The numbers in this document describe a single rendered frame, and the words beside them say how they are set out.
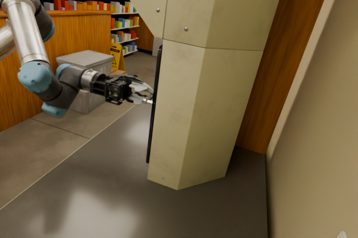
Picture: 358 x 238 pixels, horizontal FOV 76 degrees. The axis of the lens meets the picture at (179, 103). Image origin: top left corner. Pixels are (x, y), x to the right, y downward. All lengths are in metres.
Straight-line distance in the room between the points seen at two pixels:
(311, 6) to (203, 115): 0.53
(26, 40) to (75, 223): 0.54
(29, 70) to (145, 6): 0.36
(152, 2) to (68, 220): 0.60
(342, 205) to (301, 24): 0.61
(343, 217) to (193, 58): 0.43
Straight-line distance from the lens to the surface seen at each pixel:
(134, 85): 0.78
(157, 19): 0.60
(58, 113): 0.84
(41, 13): 1.07
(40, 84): 0.73
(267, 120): 1.02
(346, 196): 0.51
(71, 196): 0.79
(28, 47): 0.82
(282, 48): 0.94
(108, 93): 0.78
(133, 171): 0.85
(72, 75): 0.87
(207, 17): 0.56
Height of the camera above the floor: 1.51
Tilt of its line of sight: 25 degrees down
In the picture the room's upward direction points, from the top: 9 degrees clockwise
